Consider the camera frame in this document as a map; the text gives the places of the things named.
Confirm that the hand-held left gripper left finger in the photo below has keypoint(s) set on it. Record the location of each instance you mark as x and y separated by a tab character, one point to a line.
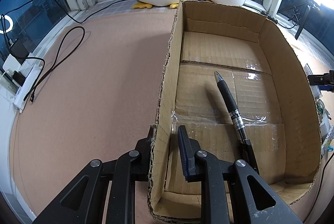
142	150

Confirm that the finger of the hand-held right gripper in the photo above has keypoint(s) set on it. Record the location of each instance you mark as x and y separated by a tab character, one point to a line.
319	79

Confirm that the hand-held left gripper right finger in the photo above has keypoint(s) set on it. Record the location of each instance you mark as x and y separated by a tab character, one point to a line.
182	150

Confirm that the black pen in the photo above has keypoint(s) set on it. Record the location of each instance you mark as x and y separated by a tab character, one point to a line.
229	98

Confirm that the cardboard box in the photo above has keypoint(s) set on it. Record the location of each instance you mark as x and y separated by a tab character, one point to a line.
221	56

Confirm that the black tripod stand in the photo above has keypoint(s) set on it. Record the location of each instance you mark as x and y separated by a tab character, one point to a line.
300	28

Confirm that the tan felt mat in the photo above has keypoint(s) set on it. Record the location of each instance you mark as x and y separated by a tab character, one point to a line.
104	83

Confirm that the white power strip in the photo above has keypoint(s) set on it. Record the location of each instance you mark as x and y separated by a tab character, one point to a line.
28	80

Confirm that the white charger adapter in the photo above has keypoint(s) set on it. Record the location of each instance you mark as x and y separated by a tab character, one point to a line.
11	64

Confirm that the black charger adapter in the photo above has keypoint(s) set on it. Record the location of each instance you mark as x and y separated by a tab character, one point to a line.
18	49

